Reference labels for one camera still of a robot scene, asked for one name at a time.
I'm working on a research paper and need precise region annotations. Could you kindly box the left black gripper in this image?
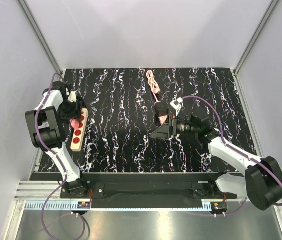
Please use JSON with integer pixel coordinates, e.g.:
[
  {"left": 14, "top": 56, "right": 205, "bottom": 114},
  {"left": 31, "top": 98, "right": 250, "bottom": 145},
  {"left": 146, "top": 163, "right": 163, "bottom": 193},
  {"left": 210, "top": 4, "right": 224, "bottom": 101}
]
[{"left": 59, "top": 100, "right": 82, "bottom": 125}]

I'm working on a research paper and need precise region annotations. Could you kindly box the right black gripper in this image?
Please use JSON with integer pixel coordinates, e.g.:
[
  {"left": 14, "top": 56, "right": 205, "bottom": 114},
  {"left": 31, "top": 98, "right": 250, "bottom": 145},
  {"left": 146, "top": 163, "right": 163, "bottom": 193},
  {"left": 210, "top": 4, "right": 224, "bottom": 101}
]
[{"left": 150, "top": 114, "right": 199, "bottom": 140}]

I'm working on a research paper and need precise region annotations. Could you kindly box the pink power strip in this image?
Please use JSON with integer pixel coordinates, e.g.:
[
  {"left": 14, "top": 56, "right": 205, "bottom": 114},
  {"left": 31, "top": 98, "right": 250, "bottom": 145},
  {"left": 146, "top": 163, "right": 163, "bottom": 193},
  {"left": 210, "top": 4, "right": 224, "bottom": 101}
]
[{"left": 158, "top": 111, "right": 168, "bottom": 125}]

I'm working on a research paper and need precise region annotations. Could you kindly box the pink adapter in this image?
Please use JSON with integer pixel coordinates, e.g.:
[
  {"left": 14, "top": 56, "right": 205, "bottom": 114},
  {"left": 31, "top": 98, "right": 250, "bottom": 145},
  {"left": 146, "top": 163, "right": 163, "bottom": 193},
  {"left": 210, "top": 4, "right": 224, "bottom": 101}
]
[{"left": 71, "top": 119, "right": 82, "bottom": 130}]

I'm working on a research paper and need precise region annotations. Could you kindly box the beige red power strip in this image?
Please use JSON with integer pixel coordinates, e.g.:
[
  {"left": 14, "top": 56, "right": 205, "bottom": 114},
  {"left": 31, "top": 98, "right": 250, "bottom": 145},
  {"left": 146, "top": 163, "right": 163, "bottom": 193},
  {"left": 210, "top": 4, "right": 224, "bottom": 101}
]
[{"left": 70, "top": 108, "right": 89, "bottom": 152}]

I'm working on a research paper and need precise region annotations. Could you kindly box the pink power cord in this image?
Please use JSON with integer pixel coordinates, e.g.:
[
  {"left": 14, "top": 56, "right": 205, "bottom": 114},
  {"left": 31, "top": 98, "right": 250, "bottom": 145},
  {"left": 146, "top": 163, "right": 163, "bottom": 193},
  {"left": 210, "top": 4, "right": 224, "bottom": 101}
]
[{"left": 146, "top": 69, "right": 162, "bottom": 103}]

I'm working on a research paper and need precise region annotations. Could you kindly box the pink charger plug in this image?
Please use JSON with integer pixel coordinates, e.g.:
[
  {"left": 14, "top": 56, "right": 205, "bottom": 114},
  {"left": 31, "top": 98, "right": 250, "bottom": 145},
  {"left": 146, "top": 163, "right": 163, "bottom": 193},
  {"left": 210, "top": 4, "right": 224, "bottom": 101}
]
[{"left": 154, "top": 101, "right": 169, "bottom": 117}]

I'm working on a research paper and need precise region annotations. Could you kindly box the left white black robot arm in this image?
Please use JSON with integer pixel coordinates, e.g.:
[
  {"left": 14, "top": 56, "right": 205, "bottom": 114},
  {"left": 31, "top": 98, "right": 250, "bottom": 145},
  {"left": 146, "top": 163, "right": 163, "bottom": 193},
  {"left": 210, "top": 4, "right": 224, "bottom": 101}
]
[{"left": 25, "top": 81, "right": 89, "bottom": 198}]

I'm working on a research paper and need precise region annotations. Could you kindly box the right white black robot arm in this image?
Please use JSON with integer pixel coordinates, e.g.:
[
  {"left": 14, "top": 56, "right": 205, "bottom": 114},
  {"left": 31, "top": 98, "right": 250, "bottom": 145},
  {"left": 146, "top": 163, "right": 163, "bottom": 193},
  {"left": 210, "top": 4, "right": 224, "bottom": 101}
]
[{"left": 150, "top": 114, "right": 282, "bottom": 211}]

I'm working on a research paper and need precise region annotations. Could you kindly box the black marbled mat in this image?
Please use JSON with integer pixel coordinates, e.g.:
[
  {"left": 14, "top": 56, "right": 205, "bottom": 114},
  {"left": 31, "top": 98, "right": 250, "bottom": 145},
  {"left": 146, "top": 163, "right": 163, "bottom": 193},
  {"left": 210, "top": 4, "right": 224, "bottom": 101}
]
[{"left": 64, "top": 67, "right": 256, "bottom": 173}]

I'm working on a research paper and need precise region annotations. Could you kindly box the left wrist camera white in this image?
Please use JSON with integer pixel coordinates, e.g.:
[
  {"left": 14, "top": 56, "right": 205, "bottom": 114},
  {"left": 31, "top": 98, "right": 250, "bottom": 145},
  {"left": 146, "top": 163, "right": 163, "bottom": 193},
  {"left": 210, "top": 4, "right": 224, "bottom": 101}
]
[{"left": 68, "top": 91, "right": 77, "bottom": 103}]

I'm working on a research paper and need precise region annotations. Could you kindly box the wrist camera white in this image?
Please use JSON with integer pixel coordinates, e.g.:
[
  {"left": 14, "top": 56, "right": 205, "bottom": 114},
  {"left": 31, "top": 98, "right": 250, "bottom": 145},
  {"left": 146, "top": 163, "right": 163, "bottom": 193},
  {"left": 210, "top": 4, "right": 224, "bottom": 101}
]
[
  {"left": 169, "top": 97, "right": 183, "bottom": 117},
  {"left": 68, "top": 91, "right": 77, "bottom": 103}
]

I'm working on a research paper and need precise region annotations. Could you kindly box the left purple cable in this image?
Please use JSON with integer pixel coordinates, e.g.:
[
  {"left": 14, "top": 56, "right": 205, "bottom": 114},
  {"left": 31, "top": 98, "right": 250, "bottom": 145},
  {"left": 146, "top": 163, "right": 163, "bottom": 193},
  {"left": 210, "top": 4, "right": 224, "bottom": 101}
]
[{"left": 35, "top": 72, "right": 91, "bottom": 238}]

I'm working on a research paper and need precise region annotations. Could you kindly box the purple cable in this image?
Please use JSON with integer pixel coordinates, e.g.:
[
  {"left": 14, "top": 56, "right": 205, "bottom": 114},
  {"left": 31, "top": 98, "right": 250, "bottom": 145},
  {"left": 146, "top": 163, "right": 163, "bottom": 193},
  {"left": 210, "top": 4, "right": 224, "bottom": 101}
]
[
  {"left": 35, "top": 72, "right": 91, "bottom": 238},
  {"left": 179, "top": 95, "right": 282, "bottom": 217}
]

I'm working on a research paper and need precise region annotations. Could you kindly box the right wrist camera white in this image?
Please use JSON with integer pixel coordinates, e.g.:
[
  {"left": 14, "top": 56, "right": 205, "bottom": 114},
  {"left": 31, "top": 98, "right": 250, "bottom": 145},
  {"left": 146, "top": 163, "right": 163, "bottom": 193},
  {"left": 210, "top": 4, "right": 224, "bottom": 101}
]
[{"left": 169, "top": 97, "right": 183, "bottom": 117}]

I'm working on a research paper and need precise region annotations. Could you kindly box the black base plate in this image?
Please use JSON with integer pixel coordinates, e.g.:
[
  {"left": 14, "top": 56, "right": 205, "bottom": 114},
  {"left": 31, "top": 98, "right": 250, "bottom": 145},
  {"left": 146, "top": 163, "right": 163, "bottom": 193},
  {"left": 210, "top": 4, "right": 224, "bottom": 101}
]
[{"left": 60, "top": 174, "right": 238, "bottom": 200}]

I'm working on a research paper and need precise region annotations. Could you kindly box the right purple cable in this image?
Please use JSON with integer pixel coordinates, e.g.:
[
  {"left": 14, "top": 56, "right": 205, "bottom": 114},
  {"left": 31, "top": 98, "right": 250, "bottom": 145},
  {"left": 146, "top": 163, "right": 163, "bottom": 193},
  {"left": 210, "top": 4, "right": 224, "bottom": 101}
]
[{"left": 179, "top": 95, "right": 282, "bottom": 217}]

